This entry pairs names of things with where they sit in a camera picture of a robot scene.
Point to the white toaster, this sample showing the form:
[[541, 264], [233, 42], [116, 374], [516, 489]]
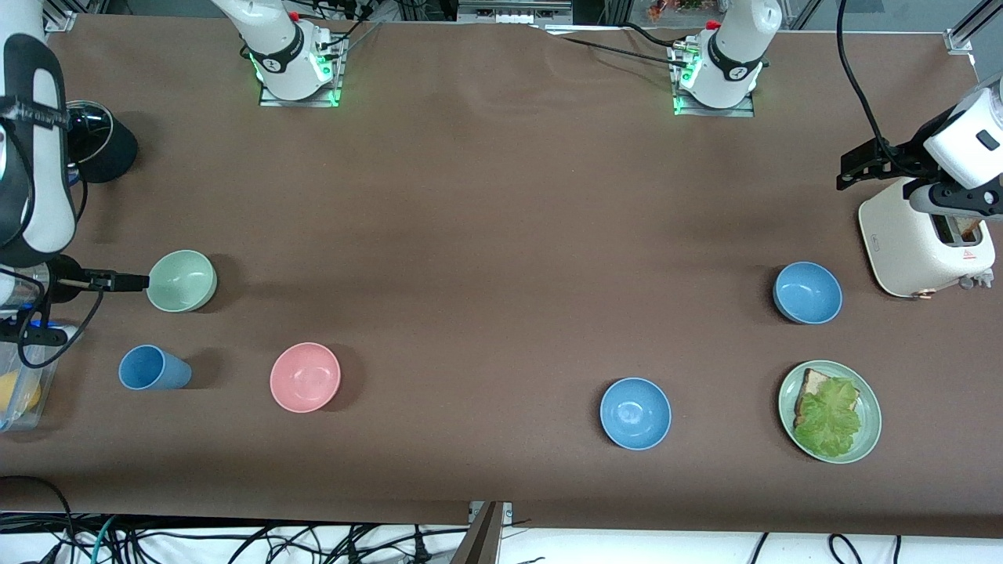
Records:
[[901, 243]]

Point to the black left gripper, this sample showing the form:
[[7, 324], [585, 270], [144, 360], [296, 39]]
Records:
[[896, 159]]

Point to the blue bowl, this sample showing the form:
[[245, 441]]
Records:
[[635, 413], [807, 292]]

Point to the green plate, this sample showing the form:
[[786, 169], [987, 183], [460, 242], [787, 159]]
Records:
[[870, 423]]

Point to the blue cup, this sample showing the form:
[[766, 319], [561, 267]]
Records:
[[153, 368]]

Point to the metal table bracket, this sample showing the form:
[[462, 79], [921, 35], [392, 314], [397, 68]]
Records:
[[486, 540]]

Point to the green bowl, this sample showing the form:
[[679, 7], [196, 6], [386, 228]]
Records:
[[184, 280]]

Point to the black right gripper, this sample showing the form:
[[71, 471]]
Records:
[[66, 283]]

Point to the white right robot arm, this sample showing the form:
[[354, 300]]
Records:
[[43, 196]]

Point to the yellow lemon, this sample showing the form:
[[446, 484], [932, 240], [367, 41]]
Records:
[[19, 392]]

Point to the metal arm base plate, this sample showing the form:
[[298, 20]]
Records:
[[717, 112], [302, 102]]

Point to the pink bowl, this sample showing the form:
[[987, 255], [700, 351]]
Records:
[[305, 377]]

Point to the brown table cover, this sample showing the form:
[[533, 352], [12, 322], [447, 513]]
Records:
[[470, 196]]

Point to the bread slice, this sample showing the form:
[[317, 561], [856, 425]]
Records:
[[813, 384]]

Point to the glass lid with blue knob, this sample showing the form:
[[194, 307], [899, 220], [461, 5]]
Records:
[[86, 125]]

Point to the clear plastic container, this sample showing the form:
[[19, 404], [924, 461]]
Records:
[[39, 392]]

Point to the brown toast slice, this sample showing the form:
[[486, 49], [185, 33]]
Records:
[[970, 229]]

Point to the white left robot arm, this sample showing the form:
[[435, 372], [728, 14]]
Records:
[[733, 47]]

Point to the green lettuce leaf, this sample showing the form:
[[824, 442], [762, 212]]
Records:
[[831, 419]]

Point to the aluminium frame profile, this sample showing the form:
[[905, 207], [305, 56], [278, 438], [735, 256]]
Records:
[[61, 17], [972, 27]]

